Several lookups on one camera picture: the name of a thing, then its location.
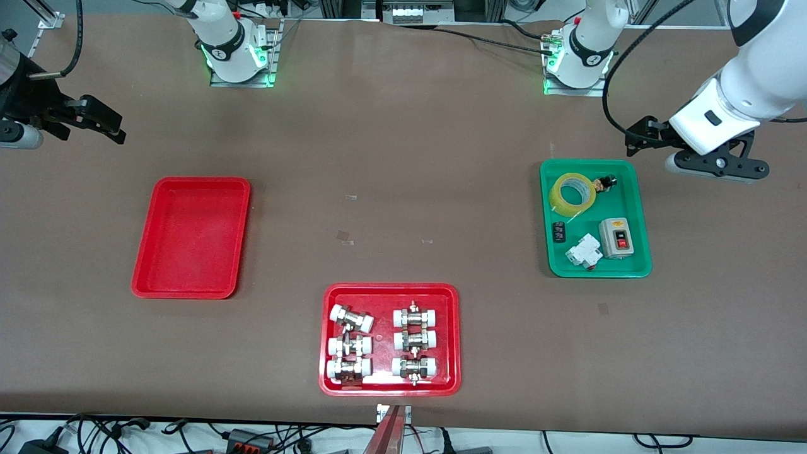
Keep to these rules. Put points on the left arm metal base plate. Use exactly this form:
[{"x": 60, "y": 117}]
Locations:
[{"x": 599, "y": 91}]

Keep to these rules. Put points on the white-capped metal pipe fitting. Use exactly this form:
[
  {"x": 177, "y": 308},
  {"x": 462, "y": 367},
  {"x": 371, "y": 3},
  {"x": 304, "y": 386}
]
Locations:
[
  {"x": 350, "y": 318},
  {"x": 347, "y": 369},
  {"x": 415, "y": 340},
  {"x": 416, "y": 317},
  {"x": 414, "y": 367},
  {"x": 347, "y": 345}
]

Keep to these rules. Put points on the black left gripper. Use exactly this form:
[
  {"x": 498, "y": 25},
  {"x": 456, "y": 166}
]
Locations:
[{"x": 646, "y": 133}]

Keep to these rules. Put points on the black power adapter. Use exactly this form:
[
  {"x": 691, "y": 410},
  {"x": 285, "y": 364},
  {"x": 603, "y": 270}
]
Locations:
[{"x": 44, "y": 448}]

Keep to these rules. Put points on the small white bracket tag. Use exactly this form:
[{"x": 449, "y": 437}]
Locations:
[{"x": 380, "y": 413}]

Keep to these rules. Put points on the white circuit breaker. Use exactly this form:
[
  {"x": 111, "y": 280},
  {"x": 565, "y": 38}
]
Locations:
[{"x": 583, "y": 252}]

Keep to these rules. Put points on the red plastic tray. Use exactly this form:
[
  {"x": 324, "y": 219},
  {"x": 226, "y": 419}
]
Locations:
[
  {"x": 384, "y": 296},
  {"x": 189, "y": 239}
]

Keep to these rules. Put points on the grey white power strip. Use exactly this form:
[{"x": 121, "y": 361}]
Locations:
[{"x": 413, "y": 14}]

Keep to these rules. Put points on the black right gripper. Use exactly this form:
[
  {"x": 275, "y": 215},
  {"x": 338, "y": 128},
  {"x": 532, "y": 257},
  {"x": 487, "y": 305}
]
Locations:
[{"x": 28, "y": 99}]

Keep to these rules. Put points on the grey switch box red button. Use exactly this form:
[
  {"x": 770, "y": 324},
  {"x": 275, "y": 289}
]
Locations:
[{"x": 615, "y": 249}]

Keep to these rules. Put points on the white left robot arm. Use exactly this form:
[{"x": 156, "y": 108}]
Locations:
[{"x": 756, "y": 82}]

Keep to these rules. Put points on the yellow tape roll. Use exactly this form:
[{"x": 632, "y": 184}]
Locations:
[{"x": 555, "y": 198}]

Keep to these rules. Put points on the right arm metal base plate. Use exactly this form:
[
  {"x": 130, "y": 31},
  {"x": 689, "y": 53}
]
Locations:
[{"x": 275, "y": 57}]

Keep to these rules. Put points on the black terminal block orange levers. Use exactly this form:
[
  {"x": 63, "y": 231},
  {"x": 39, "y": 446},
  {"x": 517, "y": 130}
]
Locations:
[{"x": 243, "y": 436}]

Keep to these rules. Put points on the green plastic tray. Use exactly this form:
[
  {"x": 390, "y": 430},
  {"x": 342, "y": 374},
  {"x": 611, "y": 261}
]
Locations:
[{"x": 630, "y": 189}]

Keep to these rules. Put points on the silver aluminium frame profile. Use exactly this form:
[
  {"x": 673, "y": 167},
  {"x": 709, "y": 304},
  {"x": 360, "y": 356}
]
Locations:
[
  {"x": 644, "y": 11},
  {"x": 47, "y": 16}
]

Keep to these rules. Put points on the red grey aluminium bar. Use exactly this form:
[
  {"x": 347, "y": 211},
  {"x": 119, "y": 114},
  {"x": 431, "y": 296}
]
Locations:
[{"x": 388, "y": 435}]

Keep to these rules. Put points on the small black gold component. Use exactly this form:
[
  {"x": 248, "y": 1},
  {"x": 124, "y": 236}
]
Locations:
[{"x": 602, "y": 185}]

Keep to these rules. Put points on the small black relay block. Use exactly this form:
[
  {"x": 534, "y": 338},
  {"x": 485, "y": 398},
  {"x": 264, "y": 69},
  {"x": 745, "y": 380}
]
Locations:
[{"x": 559, "y": 231}]

